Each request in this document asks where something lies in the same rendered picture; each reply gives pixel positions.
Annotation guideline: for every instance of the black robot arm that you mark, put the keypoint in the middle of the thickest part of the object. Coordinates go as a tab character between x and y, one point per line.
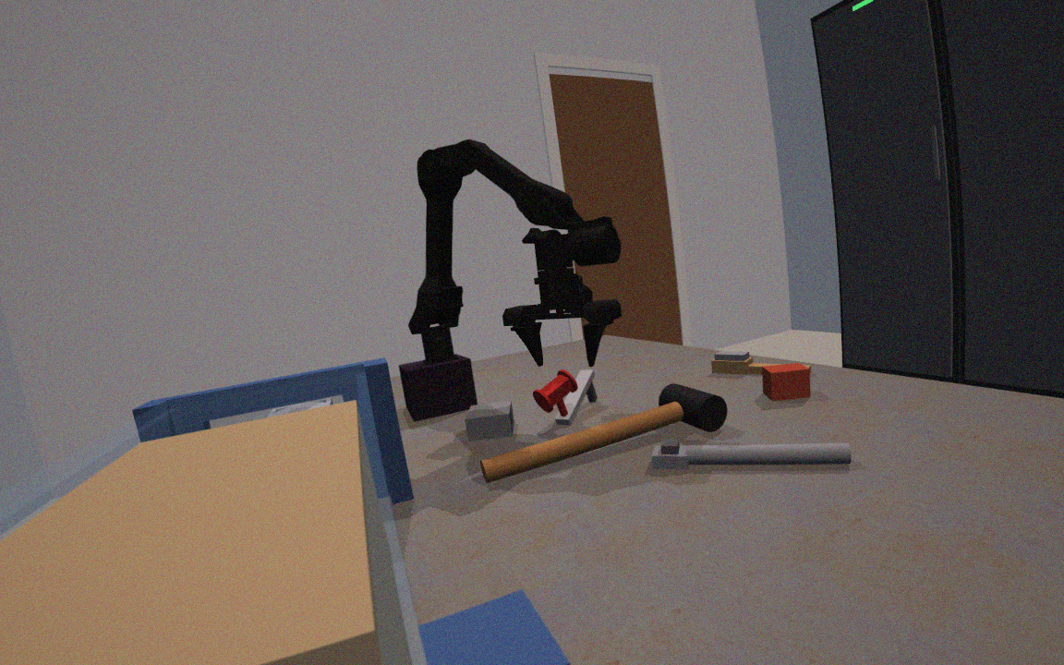
440	173

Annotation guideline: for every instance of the wooden-handled black mallet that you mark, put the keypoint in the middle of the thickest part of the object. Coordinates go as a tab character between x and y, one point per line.
676	403

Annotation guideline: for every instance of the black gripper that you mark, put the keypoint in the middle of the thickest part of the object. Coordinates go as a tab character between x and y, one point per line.
557	291

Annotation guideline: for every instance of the grey metal rod with square end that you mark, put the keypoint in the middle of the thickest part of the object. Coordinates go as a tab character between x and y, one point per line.
671	455

